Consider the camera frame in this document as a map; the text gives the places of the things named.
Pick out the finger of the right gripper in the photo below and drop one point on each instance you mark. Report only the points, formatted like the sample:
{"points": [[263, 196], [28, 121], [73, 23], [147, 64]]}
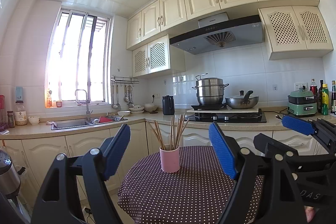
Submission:
{"points": [[321, 130], [271, 147]]}

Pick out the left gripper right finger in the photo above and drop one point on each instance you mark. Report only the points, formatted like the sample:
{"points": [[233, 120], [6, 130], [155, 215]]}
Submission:
{"points": [[279, 202]]}

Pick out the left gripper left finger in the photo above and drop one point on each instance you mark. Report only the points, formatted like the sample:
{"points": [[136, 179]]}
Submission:
{"points": [[58, 199]]}

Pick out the person right hand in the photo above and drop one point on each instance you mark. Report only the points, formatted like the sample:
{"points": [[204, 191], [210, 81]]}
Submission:
{"points": [[310, 213]]}

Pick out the green yellow bottle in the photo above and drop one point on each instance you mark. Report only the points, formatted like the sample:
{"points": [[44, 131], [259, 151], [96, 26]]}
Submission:
{"points": [[325, 100]]}

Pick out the green electric cooker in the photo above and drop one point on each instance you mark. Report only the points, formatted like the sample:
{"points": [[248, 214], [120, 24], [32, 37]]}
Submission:
{"points": [[302, 103]]}

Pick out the dark sauce bottle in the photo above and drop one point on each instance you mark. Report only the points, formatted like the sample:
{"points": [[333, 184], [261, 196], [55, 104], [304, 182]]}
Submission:
{"points": [[333, 97]]}

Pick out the red bottle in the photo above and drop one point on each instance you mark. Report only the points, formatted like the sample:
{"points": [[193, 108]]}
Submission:
{"points": [[314, 87]]}

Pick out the lower cream cabinets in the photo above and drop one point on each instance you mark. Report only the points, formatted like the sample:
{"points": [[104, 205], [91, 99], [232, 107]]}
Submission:
{"points": [[32, 154]]}

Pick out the cream cabinets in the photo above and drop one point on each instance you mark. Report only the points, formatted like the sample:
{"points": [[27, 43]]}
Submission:
{"points": [[293, 27], [32, 154]]}

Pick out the steel wok with lid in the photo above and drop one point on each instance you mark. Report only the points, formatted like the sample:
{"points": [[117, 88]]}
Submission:
{"points": [[243, 101]]}

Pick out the steel sink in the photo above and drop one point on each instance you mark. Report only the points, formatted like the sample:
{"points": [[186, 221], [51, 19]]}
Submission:
{"points": [[84, 122]]}

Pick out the steel faucet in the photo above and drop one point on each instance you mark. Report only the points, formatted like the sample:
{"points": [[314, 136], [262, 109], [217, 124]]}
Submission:
{"points": [[83, 102]]}

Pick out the brown polka dot tablecloth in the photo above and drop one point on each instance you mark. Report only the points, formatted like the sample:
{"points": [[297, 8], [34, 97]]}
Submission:
{"points": [[197, 193]]}

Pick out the black gas stove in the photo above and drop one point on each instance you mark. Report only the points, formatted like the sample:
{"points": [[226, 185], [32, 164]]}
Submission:
{"points": [[230, 117]]}

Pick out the clear jar blue lid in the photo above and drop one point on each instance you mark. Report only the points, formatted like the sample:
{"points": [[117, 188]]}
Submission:
{"points": [[20, 114]]}

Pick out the steel steamer pot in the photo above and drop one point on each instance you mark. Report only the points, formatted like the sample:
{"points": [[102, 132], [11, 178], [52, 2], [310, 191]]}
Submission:
{"points": [[209, 90]]}

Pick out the black induction cooker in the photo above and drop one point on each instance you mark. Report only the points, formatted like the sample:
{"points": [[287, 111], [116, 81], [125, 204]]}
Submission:
{"points": [[209, 107]]}

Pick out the pink cup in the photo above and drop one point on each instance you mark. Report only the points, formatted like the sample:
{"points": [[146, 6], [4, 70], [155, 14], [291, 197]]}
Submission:
{"points": [[169, 159]]}

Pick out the stack of white bowls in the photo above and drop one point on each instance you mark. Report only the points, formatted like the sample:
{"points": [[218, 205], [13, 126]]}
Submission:
{"points": [[137, 109]]}

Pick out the upper cream cabinets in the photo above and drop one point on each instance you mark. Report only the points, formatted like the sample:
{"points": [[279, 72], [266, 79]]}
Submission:
{"points": [[293, 27]]}

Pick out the dark blue kettle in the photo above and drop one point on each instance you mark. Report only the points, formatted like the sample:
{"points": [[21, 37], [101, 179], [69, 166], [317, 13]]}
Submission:
{"points": [[168, 106]]}

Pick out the window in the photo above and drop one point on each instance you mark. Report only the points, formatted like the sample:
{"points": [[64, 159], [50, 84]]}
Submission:
{"points": [[77, 58]]}

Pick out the grey range hood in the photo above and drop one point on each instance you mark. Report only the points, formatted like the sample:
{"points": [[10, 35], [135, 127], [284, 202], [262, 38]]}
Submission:
{"points": [[227, 34]]}

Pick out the utensil wall rack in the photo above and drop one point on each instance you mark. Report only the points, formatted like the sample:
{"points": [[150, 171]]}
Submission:
{"points": [[127, 83]]}

